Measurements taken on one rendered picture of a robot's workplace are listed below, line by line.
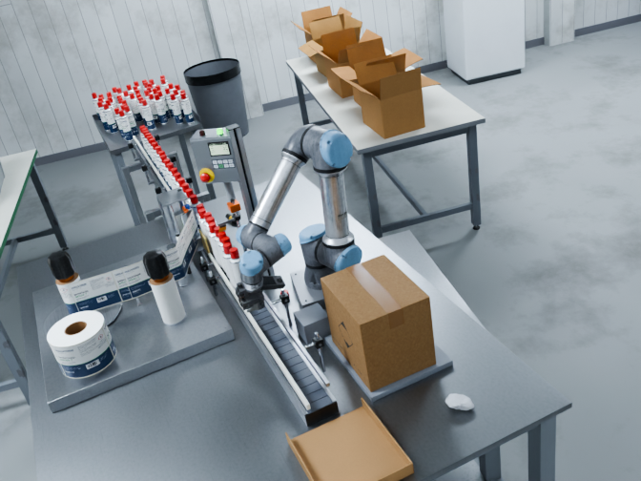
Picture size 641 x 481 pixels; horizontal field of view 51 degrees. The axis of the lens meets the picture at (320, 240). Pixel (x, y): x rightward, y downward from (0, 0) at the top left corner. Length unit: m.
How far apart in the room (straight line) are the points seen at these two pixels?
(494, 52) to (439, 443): 5.50
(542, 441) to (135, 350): 1.42
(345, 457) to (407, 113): 2.49
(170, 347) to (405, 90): 2.18
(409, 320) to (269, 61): 5.35
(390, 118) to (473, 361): 2.07
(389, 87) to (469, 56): 3.14
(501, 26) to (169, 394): 5.47
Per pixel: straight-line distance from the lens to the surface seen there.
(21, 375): 3.90
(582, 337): 3.69
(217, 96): 6.48
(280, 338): 2.41
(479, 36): 7.02
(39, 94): 7.23
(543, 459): 2.30
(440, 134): 4.17
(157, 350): 2.53
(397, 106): 4.02
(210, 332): 2.53
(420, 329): 2.13
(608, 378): 3.48
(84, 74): 7.13
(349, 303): 2.09
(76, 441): 2.40
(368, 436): 2.07
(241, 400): 2.29
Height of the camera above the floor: 2.35
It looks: 30 degrees down
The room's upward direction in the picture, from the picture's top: 11 degrees counter-clockwise
